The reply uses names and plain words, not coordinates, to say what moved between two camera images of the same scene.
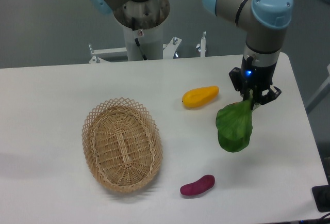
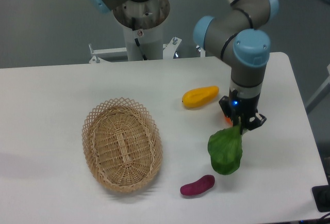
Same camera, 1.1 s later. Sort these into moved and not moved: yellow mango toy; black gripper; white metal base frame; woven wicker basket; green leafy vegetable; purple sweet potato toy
Moved: green leafy vegetable; black gripper
Not moved: woven wicker basket; purple sweet potato toy; white metal base frame; yellow mango toy
